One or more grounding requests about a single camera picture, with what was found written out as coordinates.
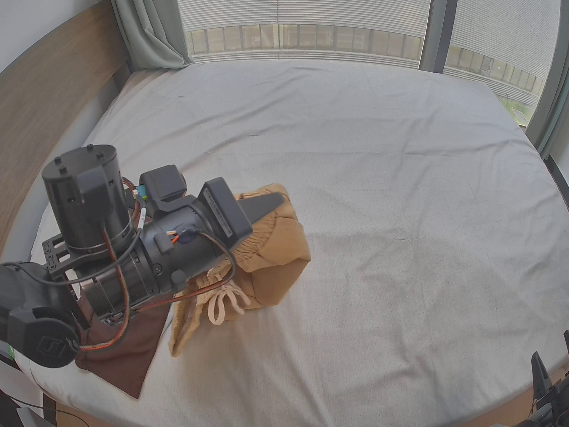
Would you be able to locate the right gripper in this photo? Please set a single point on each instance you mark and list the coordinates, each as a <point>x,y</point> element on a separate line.
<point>555,407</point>

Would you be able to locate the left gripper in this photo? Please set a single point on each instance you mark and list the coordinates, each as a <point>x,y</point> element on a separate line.
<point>178,251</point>

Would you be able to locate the tan shorts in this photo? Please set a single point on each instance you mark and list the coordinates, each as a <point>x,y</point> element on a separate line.
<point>275,256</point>

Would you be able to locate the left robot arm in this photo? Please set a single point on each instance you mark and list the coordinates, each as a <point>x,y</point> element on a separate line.
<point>84,194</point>

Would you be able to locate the bed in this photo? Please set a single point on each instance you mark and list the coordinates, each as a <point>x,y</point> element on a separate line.
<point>378,194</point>

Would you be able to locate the brown garment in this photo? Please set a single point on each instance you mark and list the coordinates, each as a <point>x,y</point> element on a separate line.
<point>124,354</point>

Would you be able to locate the grey-green curtain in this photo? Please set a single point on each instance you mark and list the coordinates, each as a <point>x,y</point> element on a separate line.
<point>142,20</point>

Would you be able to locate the window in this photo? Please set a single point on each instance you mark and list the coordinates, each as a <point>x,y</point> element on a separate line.
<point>311,11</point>

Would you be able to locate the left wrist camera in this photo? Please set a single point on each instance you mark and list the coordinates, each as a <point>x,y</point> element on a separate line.
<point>164,183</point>

